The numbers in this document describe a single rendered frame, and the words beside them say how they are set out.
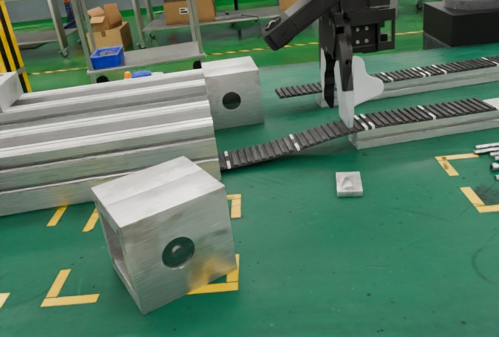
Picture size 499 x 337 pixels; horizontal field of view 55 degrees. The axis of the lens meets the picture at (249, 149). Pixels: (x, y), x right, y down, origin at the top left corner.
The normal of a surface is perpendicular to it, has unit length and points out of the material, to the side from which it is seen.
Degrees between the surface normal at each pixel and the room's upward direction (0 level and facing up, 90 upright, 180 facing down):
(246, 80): 90
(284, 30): 91
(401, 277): 0
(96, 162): 90
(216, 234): 90
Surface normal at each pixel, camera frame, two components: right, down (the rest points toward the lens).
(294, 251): -0.11, -0.91
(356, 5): 0.14, 0.40
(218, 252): 0.53, 0.30
